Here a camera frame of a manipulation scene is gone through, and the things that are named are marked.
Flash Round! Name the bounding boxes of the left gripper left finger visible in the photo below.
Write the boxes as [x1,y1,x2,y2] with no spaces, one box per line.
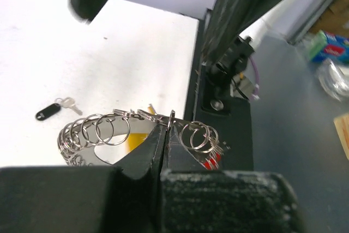
[1,126,166,232]

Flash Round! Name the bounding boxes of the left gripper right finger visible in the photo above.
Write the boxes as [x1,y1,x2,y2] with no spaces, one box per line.
[160,134,306,232]

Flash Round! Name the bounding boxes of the metal keyring disc with rings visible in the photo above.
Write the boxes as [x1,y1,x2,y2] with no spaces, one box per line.
[57,109,229,170]

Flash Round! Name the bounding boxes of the key with black tag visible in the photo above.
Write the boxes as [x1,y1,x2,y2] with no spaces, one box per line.
[35,97,83,121]

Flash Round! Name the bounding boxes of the key with red tag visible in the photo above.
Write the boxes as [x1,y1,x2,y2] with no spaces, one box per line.
[203,153,221,170]

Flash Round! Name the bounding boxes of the key with yellow tag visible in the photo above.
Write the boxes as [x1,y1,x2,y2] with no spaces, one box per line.
[124,111,155,154]

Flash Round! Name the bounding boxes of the blue green tissue pack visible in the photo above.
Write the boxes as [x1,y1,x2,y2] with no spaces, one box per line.
[308,31,348,63]

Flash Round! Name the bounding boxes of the clear plastic bag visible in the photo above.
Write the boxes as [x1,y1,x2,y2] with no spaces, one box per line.
[317,58,348,101]

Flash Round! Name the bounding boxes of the cardboard box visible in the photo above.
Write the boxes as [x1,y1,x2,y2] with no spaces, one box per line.
[334,113,349,159]

